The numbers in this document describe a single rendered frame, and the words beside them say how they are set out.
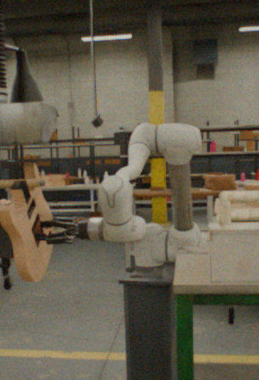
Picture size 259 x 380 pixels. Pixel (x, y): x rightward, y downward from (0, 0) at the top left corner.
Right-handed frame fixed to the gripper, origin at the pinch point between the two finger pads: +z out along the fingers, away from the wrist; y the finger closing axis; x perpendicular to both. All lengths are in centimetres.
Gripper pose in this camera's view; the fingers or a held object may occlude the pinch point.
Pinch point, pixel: (38, 230)
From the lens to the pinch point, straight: 172.0
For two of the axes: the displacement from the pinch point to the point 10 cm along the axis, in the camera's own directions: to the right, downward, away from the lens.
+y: 0.8, -5.8, 8.1
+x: -0.9, -8.2, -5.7
